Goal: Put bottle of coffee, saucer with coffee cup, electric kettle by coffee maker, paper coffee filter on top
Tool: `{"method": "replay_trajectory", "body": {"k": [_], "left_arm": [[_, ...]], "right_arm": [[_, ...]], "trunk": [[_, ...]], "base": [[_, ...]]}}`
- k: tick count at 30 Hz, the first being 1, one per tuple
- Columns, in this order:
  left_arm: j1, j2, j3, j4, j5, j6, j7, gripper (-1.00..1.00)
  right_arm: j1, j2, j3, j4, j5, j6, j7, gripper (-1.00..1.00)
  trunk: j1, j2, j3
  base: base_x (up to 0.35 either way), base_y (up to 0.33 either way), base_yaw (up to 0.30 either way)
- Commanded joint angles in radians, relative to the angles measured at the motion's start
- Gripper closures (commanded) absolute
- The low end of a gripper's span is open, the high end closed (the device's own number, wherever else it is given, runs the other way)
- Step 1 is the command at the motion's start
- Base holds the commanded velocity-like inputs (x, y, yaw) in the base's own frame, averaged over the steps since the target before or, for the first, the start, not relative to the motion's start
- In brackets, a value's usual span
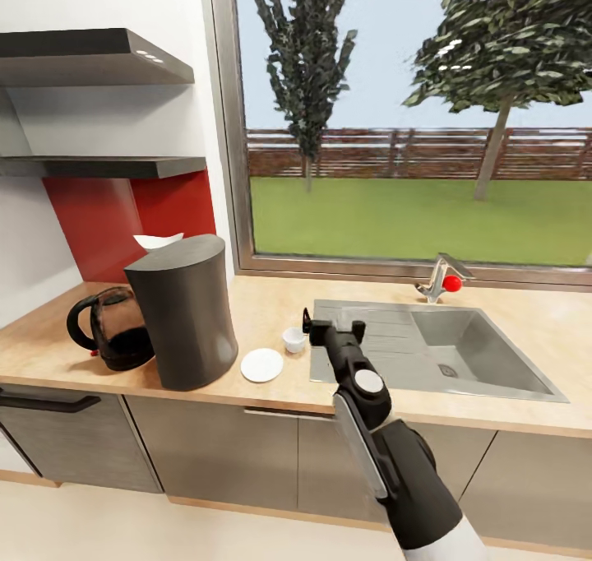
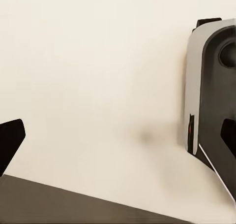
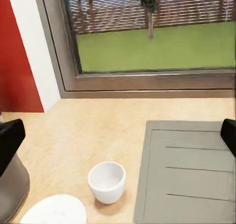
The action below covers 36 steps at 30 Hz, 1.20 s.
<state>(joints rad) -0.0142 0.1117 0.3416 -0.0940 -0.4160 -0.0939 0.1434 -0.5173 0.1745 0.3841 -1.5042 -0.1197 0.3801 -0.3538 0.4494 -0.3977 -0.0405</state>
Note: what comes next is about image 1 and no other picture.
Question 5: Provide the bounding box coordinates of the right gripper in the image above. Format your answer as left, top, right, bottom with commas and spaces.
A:
303, 313, 365, 357

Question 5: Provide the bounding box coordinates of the paper coffee filter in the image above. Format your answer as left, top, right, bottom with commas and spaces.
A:
134, 233, 183, 253

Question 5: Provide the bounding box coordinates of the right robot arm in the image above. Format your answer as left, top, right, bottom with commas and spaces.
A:
303, 306, 494, 561

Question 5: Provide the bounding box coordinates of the electric kettle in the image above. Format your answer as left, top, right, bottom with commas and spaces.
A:
67, 286, 155, 371

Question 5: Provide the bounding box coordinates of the saucer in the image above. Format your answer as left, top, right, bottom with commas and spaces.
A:
241, 348, 284, 382

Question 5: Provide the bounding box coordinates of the coffee cup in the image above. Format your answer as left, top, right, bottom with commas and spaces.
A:
283, 327, 307, 354

